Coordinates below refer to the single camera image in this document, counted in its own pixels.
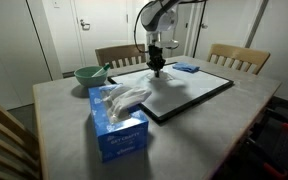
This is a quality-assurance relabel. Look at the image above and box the green bowl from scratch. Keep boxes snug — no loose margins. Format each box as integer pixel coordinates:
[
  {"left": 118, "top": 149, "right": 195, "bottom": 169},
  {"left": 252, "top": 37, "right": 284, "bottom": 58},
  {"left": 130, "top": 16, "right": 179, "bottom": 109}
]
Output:
[{"left": 74, "top": 66, "right": 107, "bottom": 87}]

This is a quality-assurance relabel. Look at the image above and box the white door with handle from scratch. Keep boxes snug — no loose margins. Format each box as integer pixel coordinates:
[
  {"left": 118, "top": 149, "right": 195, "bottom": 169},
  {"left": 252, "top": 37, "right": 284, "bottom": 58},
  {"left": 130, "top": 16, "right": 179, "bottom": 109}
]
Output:
[{"left": 73, "top": 0, "right": 128, "bottom": 66}]

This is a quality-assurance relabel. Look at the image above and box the green white marker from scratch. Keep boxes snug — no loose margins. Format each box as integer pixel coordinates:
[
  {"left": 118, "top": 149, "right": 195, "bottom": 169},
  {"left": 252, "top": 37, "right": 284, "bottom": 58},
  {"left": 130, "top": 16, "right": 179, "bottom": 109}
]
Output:
[{"left": 92, "top": 64, "right": 110, "bottom": 77}]

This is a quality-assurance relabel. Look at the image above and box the blue folded cloth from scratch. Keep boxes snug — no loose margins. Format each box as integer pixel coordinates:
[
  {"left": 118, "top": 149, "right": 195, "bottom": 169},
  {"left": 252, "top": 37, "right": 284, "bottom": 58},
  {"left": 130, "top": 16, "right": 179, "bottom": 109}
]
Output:
[{"left": 172, "top": 62, "right": 199, "bottom": 73}]

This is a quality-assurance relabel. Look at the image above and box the wooden chair at left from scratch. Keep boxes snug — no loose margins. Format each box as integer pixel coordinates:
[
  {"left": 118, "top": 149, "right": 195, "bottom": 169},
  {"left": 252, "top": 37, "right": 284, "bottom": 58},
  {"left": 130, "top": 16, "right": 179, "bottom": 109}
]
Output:
[{"left": 0, "top": 105, "right": 42, "bottom": 180}]

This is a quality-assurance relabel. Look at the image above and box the dark wooden chair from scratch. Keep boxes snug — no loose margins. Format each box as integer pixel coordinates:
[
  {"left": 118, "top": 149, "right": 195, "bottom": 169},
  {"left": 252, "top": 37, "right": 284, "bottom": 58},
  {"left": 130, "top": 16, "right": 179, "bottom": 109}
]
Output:
[{"left": 95, "top": 44, "right": 146, "bottom": 69}]

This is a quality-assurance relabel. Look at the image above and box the next tissue in box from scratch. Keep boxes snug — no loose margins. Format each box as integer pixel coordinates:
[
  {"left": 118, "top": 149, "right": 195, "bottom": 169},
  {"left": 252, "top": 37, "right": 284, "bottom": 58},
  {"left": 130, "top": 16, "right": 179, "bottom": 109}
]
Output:
[{"left": 104, "top": 85, "right": 152, "bottom": 123}]

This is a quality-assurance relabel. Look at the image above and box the orange black clamp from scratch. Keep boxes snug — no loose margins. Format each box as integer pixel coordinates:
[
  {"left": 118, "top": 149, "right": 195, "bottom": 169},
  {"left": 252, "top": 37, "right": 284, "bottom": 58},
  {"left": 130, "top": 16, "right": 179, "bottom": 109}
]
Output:
[
  {"left": 246, "top": 138, "right": 288, "bottom": 180},
  {"left": 266, "top": 109, "right": 288, "bottom": 130}
]

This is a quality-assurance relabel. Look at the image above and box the white wall switch plate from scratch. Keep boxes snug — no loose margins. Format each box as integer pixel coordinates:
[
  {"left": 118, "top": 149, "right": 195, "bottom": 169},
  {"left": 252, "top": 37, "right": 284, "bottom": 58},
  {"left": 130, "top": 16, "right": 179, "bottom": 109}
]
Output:
[{"left": 52, "top": 0, "right": 60, "bottom": 8}]

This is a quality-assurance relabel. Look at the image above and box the orange black clamp lower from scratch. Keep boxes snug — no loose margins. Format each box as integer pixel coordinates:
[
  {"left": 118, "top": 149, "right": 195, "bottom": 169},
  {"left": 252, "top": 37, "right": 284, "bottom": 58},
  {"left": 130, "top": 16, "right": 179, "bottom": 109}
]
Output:
[{"left": 246, "top": 138, "right": 288, "bottom": 180}]

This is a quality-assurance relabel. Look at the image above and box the white door right side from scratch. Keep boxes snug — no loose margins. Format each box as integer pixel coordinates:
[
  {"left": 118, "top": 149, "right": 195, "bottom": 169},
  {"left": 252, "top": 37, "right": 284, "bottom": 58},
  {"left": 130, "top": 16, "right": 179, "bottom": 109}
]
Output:
[{"left": 195, "top": 0, "right": 266, "bottom": 60}]

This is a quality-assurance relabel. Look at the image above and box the black framed white board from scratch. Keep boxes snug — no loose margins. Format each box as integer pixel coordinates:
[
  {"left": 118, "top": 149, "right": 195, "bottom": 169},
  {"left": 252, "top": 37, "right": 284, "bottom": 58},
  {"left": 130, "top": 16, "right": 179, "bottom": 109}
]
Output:
[{"left": 108, "top": 63, "right": 234, "bottom": 123}]

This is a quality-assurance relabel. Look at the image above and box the white tissue wipe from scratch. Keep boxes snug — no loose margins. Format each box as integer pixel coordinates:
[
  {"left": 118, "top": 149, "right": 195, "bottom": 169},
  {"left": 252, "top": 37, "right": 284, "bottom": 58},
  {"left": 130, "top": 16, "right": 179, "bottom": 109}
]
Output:
[{"left": 146, "top": 71, "right": 174, "bottom": 81}]

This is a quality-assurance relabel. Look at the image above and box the light wooden chair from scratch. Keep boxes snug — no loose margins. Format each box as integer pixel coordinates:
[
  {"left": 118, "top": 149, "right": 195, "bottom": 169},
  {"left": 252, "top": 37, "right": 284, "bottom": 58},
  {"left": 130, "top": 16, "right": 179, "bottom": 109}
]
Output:
[{"left": 207, "top": 44, "right": 270, "bottom": 75}]

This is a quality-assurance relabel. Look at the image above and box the blue tissue box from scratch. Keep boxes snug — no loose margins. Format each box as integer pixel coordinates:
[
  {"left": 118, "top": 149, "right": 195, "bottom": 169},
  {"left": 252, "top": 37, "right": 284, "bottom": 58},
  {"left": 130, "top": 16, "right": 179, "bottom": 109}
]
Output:
[{"left": 88, "top": 84, "right": 149, "bottom": 162}]

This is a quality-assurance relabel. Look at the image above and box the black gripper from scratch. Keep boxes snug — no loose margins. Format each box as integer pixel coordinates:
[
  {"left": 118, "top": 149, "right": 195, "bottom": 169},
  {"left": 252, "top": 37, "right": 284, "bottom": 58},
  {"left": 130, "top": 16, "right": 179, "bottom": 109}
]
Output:
[{"left": 147, "top": 45, "right": 166, "bottom": 78}]

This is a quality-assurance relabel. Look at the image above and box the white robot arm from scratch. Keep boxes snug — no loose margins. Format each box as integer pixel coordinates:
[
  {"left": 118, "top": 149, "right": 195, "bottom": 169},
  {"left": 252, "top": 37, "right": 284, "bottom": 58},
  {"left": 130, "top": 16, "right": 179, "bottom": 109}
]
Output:
[{"left": 136, "top": 0, "right": 206, "bottom": 78}]

